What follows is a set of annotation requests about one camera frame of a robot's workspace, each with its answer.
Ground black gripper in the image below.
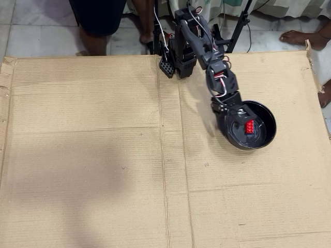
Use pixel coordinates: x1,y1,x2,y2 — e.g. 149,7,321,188
210,91,244,136

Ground red lego block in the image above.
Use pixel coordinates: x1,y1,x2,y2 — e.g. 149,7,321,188
244,119,256,136

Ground black perforated clamp block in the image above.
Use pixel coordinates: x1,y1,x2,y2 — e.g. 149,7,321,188
158,58,177,80

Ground black round bowl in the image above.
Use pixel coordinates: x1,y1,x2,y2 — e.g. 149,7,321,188
224,100,277,151

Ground black tripod stand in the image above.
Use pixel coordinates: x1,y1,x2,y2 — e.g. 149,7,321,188
151,0,253,55

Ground bare foot at cardboard edge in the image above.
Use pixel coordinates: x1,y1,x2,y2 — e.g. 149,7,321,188
317,78,331,109

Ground bare foot with anklet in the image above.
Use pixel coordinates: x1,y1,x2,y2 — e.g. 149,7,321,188
278,14,331,51

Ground bare leg with sandal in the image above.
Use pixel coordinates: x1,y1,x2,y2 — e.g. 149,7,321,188
130,0,155,47

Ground patterned bed cloth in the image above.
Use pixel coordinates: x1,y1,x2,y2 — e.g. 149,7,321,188
123,0,331,26

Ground bare leg below shorts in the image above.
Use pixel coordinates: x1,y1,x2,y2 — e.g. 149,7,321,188
78,25,107,57

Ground black shorts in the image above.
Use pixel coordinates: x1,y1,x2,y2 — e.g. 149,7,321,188
68,0,128,37

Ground brown cardboard sheet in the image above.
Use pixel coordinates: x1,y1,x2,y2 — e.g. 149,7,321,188
0,50,331,248

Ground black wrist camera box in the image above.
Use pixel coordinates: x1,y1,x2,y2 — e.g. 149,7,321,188
227,104,257,128

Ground thin black floor cable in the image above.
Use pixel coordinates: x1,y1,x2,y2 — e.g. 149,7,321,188
245,23,252,53

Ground white cable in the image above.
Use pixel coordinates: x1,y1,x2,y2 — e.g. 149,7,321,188
153,4,168,45

